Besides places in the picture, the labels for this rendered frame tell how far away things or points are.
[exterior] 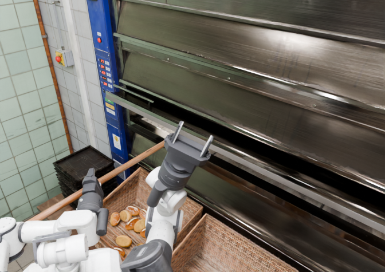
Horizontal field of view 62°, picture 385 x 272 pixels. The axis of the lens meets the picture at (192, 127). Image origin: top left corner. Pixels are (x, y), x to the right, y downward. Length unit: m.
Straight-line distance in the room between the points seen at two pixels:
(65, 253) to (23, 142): 1.96
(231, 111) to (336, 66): 0.48
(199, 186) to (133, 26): 0.91
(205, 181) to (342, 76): 0.93
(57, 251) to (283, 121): 0.89
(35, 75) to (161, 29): 1.34
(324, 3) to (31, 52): 2.03
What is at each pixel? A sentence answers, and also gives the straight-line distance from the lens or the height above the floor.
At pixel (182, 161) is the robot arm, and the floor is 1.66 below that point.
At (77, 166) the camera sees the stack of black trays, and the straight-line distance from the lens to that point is 2.19.
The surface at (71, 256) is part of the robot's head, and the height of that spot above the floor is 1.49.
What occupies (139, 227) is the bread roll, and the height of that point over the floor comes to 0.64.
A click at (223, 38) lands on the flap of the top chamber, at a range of 1.33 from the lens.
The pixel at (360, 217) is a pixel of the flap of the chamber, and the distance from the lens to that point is 1.17.
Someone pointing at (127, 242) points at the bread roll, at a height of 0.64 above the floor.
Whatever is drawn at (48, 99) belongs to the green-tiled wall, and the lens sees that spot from 2.74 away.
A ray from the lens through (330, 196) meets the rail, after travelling 1.17.
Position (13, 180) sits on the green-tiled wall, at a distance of 2.90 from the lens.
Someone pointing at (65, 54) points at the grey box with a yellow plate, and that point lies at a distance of 2.31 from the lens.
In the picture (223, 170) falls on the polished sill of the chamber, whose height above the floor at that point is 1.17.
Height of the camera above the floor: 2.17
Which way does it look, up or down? 31 degrees down
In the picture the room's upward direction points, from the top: straight up
